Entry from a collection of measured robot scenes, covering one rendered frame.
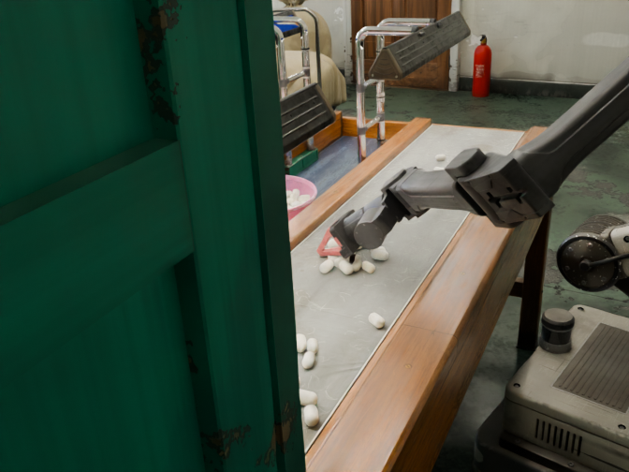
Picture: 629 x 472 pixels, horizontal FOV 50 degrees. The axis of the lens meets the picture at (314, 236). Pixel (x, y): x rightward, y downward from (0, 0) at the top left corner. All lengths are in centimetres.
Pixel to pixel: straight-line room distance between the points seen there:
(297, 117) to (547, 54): 472
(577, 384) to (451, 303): 43
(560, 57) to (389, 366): 487
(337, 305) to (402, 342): 19
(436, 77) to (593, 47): 125
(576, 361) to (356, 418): 76
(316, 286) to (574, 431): 59
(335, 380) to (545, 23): 490
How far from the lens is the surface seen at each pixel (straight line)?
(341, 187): 171
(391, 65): 158
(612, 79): 86
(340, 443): 92
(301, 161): 210
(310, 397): 100
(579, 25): 570
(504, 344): 249
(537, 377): 154
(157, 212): 30
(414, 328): 113
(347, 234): 132
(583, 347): 166
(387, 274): 134
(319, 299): 126
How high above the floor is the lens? 138
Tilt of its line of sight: 25 degrees down
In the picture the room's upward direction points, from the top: 3 degrees counter-clockwise
